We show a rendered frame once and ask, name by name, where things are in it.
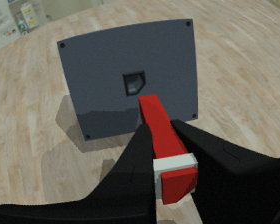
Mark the dark grey sloped panel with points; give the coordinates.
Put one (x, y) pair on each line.
(107, 71)

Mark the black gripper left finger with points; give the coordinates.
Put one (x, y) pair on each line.
(125, 196)

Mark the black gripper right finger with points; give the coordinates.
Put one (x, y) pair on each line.
(235, 185)

